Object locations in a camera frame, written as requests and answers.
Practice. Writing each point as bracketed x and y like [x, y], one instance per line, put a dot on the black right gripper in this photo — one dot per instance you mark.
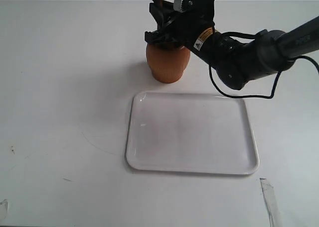
[194, 30]

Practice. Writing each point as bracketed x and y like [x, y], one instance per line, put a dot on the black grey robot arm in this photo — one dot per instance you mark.
[239, 57]

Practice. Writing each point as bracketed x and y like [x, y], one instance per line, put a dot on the wooden mortar cup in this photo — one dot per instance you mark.
[167, 65]

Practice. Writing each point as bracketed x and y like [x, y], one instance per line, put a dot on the white plastic tray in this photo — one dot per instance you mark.
[191, 133]

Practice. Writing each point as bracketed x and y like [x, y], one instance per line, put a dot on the clear tape strip right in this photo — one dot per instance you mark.
[270, 203]

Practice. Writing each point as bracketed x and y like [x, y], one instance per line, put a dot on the clear tape piece left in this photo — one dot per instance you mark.
[3, 208]

